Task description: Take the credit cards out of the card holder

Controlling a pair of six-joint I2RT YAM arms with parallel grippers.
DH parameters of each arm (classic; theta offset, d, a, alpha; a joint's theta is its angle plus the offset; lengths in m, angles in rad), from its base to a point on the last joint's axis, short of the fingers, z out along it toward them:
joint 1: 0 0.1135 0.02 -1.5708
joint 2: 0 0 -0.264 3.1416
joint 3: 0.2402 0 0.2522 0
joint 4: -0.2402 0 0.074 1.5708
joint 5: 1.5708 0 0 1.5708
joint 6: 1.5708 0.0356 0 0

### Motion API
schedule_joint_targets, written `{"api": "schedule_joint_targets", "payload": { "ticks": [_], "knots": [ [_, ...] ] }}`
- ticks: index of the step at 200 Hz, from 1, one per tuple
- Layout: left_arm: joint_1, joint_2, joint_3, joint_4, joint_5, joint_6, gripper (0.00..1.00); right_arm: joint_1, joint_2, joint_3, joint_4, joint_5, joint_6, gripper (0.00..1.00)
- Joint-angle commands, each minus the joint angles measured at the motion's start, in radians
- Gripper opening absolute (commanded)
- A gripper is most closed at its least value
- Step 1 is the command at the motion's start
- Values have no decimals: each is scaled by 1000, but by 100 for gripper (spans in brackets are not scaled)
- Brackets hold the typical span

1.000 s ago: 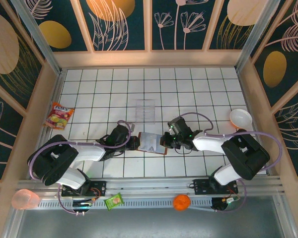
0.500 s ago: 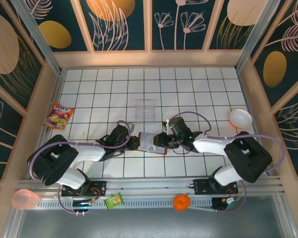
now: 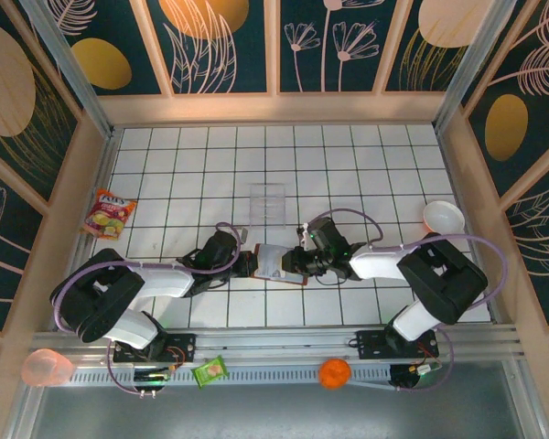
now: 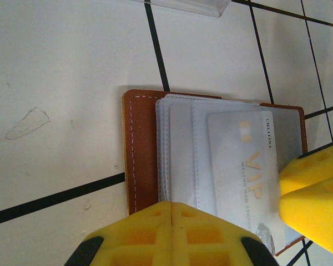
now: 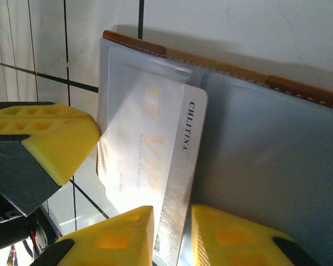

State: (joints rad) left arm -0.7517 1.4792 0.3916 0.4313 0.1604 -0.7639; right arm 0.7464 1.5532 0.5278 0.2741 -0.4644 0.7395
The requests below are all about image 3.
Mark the red fruit candy bag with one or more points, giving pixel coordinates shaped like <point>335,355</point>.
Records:
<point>107,215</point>

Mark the black electronics module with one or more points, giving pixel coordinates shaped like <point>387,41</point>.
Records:
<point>407,377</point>
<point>153,377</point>

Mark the pink plastic cup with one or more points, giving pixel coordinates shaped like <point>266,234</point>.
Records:
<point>41,368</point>

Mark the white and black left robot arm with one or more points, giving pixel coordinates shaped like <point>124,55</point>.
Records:
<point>160,279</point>

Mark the aluminium mounting rail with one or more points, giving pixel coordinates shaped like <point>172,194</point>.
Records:
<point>274,343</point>

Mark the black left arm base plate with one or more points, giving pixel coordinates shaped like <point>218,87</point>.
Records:
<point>185,343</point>

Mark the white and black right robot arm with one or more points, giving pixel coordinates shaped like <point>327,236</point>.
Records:
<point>375,265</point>

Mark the aluminium frame post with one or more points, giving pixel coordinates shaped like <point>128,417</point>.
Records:
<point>73,68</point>
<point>469,68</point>

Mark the green snack packet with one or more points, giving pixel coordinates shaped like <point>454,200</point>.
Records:
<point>209,372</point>

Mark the black right electronics module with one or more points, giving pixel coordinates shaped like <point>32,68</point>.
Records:
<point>407,377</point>

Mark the orange fruit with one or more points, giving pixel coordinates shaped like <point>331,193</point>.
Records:
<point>335,374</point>

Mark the black left electronics module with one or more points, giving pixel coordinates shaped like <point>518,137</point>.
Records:
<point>153,377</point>

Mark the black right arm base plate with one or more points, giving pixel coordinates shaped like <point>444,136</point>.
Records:
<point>368,345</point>

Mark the white and orange bowl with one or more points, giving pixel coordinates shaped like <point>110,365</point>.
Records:
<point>441,217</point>

